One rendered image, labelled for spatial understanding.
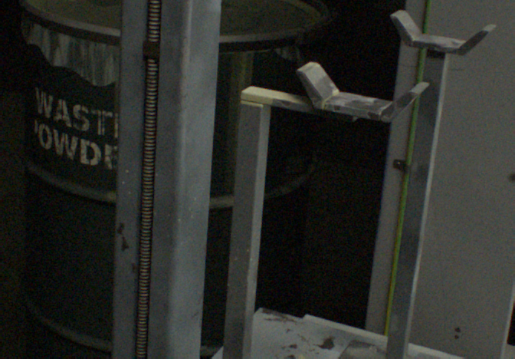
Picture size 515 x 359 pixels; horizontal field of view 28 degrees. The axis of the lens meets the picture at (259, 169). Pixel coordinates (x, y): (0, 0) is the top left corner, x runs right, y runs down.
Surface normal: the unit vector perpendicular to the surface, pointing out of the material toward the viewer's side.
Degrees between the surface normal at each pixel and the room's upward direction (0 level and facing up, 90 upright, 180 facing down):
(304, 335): 0
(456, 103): 90
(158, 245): 90
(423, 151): 90
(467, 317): 90
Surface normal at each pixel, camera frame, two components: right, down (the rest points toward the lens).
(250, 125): -0.40, 0.30
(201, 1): 0.91, 0.21
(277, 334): 0.07, -0.93
